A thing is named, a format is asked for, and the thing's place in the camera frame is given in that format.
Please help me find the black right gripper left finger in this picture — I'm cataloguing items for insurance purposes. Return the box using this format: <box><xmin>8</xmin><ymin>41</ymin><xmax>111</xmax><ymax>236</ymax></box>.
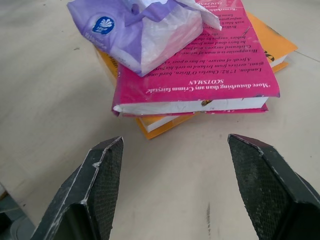
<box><xmin>30</xmin><ymin>136</ymin><xmax>125</xmax><ymax>240</ymax></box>

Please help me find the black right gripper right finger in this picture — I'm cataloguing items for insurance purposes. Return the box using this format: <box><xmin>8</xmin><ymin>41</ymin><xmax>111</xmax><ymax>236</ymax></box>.
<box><xmin>227</xmin><ymin>133</ymin><xmax>320</xmax><ymax>240</ymax></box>

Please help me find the pink hardcover book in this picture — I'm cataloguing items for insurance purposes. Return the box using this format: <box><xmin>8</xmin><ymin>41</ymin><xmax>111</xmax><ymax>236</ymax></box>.
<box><xmin>111</xmin><ymin>0</ymin><xmax>281</xmax><ymax>118</ymax></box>

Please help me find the orange hardcover book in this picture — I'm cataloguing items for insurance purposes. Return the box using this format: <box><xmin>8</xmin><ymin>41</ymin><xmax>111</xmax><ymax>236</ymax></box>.
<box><xmin>96</xmin><ymin>11</ymin><xmax>299</xmax><ymax>140</ymax></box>

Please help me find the purple tissue pack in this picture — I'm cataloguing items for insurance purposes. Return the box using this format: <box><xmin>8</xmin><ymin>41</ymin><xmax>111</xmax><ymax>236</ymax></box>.
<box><xmin>66</xmin><ymin>0</ymin><xmax>223</xmax><ymax>78</ymax></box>

